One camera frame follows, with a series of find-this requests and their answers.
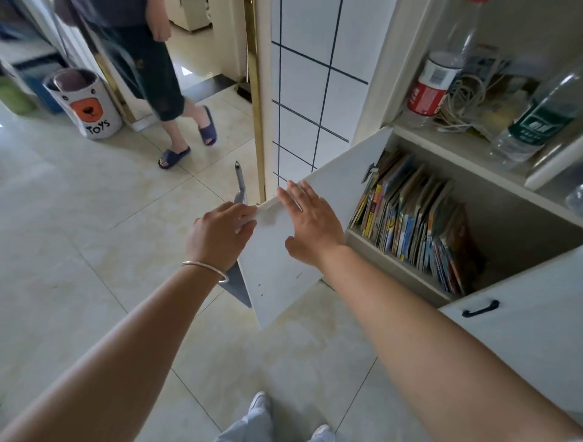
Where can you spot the person's left hand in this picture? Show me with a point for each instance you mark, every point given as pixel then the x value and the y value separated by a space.
pixel 214 236

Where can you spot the person's right hand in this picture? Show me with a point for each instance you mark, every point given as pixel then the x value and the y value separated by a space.
pixel 316 227

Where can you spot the person's right thumb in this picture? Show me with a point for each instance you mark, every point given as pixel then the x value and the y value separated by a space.
pixel 297 248

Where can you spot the person's left fingers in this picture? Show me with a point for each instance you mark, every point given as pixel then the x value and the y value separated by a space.
pixel 237 214

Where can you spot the person's right middle finger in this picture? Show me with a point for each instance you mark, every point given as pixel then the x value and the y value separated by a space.
pixel 298 196

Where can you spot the person's right little finger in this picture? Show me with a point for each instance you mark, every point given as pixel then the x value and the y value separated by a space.
pixel 324 205

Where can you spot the white cabinet door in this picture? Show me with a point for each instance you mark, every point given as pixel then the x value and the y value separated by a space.
pixel 537 332
pixel 328 191

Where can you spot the white cleaning cloth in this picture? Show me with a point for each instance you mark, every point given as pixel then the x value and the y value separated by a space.
pixel 262 217

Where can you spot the person's left forearm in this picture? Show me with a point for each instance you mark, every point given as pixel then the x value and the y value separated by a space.
pixel 114 359

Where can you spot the person's right forearm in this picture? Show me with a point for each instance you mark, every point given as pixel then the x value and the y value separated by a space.
pixel 432 364

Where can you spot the metal door hinge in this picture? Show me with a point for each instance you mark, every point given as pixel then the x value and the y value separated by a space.
pixel 370 173

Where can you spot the dark blue slipper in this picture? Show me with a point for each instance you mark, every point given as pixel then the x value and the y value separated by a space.
pixel 173 157
pixel 208 127

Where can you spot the row of colourful books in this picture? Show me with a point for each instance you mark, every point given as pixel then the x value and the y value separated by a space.
pixel 410 223

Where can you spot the person's white shoe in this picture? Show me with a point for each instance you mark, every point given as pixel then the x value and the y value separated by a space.
pixel 322 432
pixel 259 400

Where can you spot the clear bottle with red label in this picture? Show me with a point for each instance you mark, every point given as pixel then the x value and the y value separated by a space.
pixel 432 86

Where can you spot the white toy storage bin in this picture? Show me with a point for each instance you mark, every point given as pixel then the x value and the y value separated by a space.
pixel 89 109

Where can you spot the person's light gray trousers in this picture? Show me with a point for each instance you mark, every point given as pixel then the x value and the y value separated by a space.
pixel 246 428

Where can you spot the white cabinet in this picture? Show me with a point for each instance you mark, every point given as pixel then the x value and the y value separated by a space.
pixel 514 227

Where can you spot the pile of papers and bags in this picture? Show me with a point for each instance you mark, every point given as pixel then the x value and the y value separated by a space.
pixel 505 91

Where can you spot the clear bottle with green label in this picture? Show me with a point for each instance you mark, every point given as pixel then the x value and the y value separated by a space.
pixel 533 123

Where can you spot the blue storage box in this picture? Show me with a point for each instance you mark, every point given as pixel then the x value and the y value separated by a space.
pixel 38 77

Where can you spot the closed white cabinet door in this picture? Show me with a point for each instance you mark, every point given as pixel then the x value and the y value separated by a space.
pixel 537 332

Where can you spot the green container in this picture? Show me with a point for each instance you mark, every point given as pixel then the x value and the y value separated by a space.
pixel 13 98

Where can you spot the gold door frame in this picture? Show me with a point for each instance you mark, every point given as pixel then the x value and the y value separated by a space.
pixel 255 100

